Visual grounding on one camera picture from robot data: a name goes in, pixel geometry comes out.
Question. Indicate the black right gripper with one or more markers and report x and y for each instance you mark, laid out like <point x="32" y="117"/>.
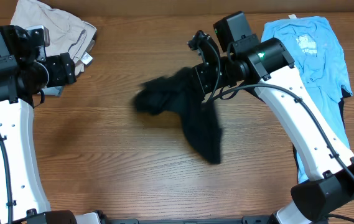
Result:
<point x="203" y="71"/>

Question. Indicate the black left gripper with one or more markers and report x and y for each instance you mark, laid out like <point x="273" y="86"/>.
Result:
<point x="66" y="69"/>

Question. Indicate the black t-shirt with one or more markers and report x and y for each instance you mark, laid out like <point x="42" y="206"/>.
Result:
<point x="180" y="95"/>

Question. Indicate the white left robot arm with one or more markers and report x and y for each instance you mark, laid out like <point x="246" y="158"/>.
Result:
<point x="26" y="70"/>

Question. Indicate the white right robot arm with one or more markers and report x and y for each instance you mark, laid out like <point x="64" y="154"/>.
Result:
<point x="267" y="70"/>

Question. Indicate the folded light blue jeans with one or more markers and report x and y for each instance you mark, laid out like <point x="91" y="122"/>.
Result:
<point x="53" y="91"/>

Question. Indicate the folded beige garment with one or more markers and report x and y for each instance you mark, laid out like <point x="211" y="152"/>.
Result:
<point x="67" y="33"/>

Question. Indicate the light blue t-shirt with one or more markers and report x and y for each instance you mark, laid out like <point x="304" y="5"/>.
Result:
<point x="320" y="60"/>

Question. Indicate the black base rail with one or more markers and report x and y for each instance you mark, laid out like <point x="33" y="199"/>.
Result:
<point x="244" y="220"/>

